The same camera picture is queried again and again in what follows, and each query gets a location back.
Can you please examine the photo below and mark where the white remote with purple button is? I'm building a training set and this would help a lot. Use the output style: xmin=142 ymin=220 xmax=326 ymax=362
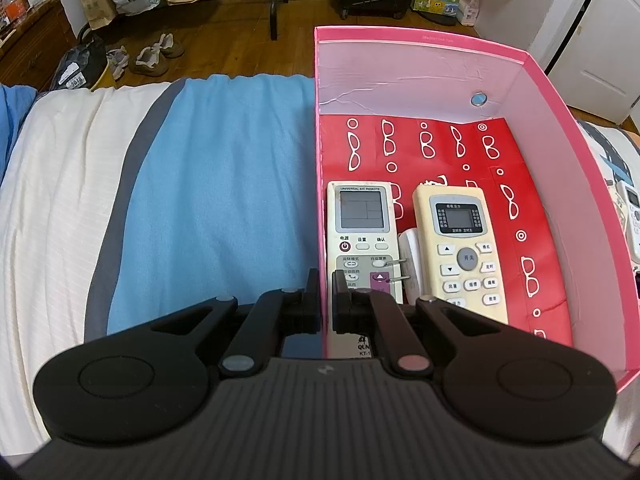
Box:
xmin=324 ymin=180 xmax=406 ymax=360

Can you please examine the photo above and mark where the white power adapter plug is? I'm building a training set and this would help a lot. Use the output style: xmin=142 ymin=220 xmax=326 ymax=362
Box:
xmin=390 ymin=228 xmax=424 ymax=306

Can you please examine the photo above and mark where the cream air conditioner remote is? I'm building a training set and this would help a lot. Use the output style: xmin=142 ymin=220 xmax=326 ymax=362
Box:
xmin=412 ymin=183 xmax=509 ymax=324

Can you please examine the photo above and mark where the pink cardboard box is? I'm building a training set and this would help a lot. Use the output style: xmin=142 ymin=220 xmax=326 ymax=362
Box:
xmin=314 ymin=26 xmax=639 ymax=388

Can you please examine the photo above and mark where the red eyeglass-print paper liner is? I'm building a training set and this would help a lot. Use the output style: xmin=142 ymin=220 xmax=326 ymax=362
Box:
xmin=317 ymin=115 xmax=573 ymax=346

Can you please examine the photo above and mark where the striped blue white bedsheet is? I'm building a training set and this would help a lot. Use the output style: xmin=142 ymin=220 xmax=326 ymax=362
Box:
xmin=1 ymin=76 xmax=629 ymax=479

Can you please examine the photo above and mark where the pair of grey sneakers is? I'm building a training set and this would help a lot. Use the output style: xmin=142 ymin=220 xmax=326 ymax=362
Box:
xmin=106 ymin=32 xmax=184 ymax=80

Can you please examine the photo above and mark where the small white remote on bed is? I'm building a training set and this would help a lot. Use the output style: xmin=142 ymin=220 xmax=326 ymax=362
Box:
xmin=616 ymin=181 xmax=640 ymax=266

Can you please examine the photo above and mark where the black plastic bag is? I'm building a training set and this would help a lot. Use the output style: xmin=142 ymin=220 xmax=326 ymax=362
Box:
xmin=49 ymin=37 xmax=107 ymax=91

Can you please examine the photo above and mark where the white door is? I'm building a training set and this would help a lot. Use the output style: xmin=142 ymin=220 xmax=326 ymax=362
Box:
xmin=550 ymin=0 xmax=640 ymax=124

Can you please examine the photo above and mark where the dark wooden dresser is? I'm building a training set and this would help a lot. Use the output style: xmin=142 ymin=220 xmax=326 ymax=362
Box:
xmin=0 ymin=0 xmax=77 ymax=90

